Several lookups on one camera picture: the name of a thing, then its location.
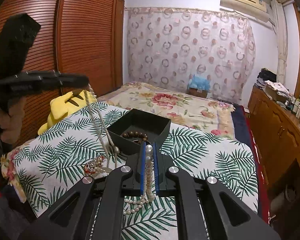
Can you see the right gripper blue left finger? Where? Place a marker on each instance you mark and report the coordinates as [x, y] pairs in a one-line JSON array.
[[143, 168]]

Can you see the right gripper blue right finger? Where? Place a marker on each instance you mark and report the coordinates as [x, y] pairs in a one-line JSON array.
[[156, 168]]

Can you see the black jewelry box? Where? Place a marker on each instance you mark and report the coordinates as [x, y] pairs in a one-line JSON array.
[[137, 126]]

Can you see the red beaded jewelry pile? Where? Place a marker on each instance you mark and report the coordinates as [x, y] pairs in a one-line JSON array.
[[95, 167]]

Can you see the person's left hand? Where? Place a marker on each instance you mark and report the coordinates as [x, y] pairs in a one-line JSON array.
[[11, 122]]

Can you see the yellow plush toy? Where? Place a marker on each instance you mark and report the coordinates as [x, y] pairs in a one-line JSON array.
[[64, 106]]

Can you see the palm leaf print cloth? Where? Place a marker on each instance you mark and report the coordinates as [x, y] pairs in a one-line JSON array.
[[51, 164]]

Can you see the blue bag on box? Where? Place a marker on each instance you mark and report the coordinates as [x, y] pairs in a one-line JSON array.
[[199, 86]]

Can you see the wooden louvered wardrobe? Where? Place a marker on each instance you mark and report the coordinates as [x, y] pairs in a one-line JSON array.
[[76, 36]]

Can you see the circle pattern curtain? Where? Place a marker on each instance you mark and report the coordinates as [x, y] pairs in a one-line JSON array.
[[167, 46]]

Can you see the wooden sideboard cabinet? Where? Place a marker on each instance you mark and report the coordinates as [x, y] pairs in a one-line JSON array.
[[277, 136]]

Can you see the pile of folded clothes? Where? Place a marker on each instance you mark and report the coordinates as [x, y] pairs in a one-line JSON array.
[[268, 78]]

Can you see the bottles on sideboard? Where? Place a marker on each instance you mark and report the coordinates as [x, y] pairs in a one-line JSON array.
[[293, 105]]

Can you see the white air conditioner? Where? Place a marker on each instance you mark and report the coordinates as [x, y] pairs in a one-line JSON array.
[[254, 8]]

